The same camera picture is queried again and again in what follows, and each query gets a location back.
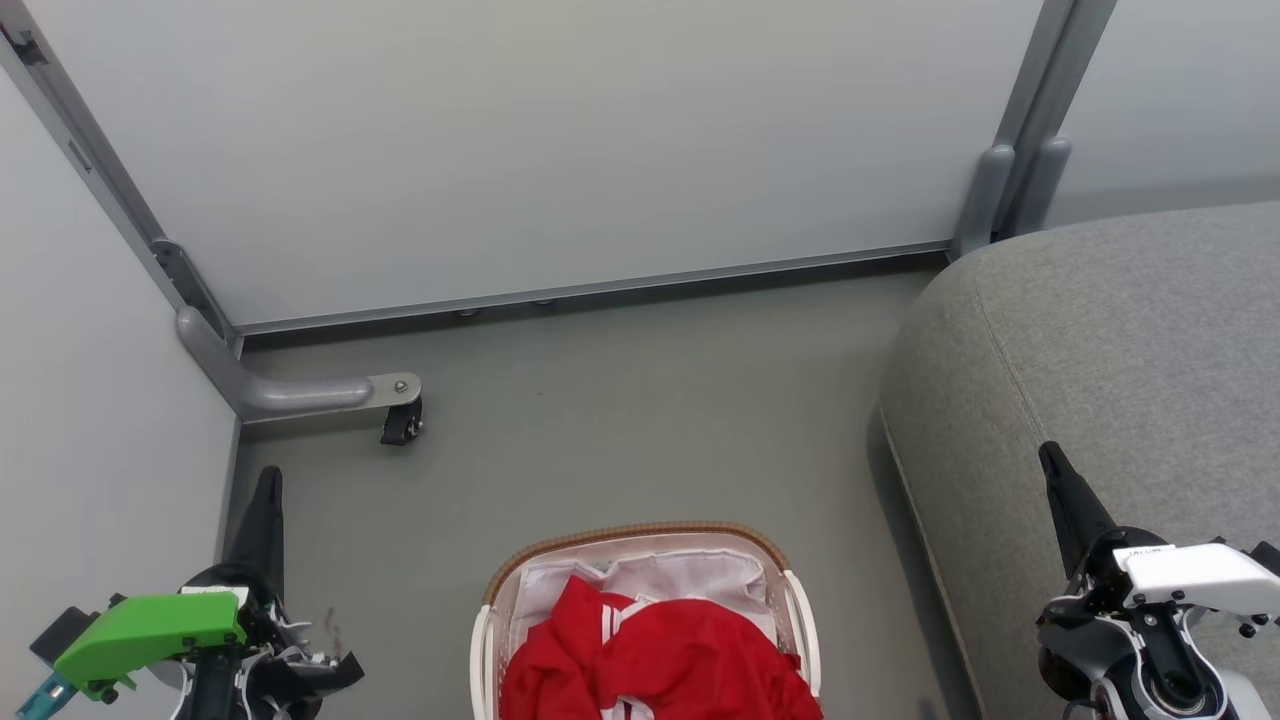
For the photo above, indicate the white fabric basket liner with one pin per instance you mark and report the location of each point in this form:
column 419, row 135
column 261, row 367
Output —
column 690, row 575

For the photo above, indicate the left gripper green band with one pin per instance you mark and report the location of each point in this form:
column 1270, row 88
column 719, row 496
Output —
column 150, row 630

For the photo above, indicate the grey curved partition foot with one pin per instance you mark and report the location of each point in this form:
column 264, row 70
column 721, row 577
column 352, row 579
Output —
column 270, row 392

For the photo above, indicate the white laundry basket brown rim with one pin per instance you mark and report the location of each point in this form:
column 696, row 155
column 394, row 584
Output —
column 800, row 610

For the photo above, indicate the grey partition double post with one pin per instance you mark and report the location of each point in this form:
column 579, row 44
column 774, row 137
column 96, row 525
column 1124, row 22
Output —
column 1020, row 150

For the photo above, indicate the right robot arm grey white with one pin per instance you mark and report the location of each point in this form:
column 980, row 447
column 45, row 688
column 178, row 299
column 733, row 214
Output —
column 1150, row 680

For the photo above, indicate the plain red shirt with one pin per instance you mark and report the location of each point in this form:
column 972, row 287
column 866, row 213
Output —
column 710, row 665

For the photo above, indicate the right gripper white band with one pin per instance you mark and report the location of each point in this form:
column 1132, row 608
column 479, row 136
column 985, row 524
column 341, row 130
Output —
column 1200, row 575

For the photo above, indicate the grey partition corner post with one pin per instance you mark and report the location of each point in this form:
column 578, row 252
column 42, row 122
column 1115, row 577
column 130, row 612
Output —
column 95, row 165

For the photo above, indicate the black caster wheel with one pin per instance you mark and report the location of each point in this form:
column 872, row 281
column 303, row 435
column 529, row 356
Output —
column 402, row 425

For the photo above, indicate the grey fabric sofa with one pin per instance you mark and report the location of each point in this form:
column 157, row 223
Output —
column 1110, row 350

